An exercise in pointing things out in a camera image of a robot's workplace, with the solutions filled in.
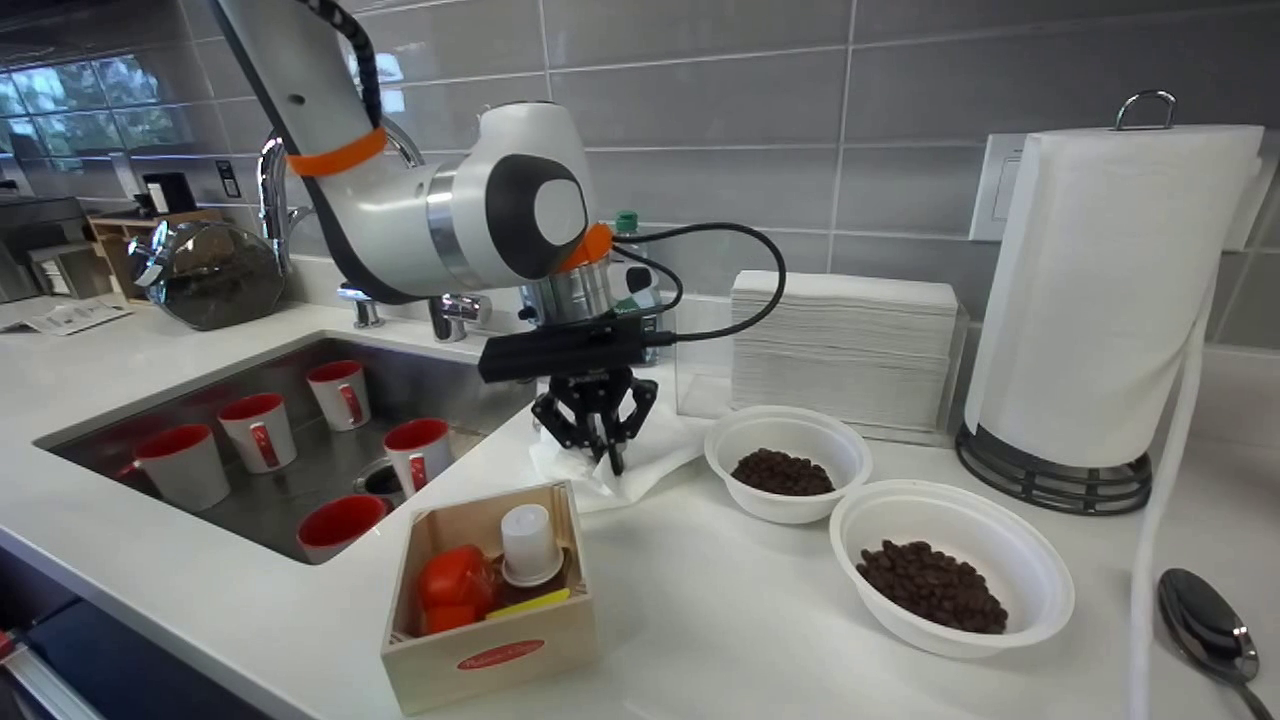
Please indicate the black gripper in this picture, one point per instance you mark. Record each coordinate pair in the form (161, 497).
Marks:
(601, 393)

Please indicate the white paper towel sheet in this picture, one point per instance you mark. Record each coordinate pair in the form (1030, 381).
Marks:
(662, 454)
(558, 470)

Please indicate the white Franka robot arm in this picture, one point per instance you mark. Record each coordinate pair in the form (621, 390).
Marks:
(401, 215)

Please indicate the white paper towel roll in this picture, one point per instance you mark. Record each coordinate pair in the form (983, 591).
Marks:
(1104, 293)

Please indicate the white toy bottle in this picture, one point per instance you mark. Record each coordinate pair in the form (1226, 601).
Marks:
(528, 542)

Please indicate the coffee beans pile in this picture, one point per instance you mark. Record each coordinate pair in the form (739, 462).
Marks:
(782, 473)
(932, 587)

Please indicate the yellow toy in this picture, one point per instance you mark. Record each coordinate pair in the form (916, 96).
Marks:
(533, 601)

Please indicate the red and white mug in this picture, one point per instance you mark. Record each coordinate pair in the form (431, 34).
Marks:
(184, 470)
(257, 435)
(340, 397)
(418, 462)
(340, 520)

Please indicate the white bowl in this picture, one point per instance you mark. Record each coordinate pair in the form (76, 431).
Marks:
(786, 506)
(932, 644)

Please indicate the orange toy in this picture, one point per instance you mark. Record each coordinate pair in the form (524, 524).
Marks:
(457, 587)

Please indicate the stack of folded paper towels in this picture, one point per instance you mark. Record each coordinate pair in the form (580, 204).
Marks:
(843, 347)

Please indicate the wooden toy box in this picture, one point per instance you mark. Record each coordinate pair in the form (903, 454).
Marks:
(492, 667)

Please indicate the stainless steel sink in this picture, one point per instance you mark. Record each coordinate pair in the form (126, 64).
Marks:
(307, 462)

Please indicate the chrome gooseneck faucet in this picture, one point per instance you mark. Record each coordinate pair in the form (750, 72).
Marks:
(270, 203)

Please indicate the dark glass carafe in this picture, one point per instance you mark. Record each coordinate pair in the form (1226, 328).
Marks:
(214, 274)

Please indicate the white paper note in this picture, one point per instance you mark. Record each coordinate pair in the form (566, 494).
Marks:
(82, 316)

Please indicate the dark under-counter cabinet front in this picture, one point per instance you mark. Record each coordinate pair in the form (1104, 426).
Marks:
(123, 667)

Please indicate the black spoon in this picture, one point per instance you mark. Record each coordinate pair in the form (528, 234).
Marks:
(1207, 613)

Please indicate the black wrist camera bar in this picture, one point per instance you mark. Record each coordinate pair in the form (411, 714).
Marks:
(561, 348)

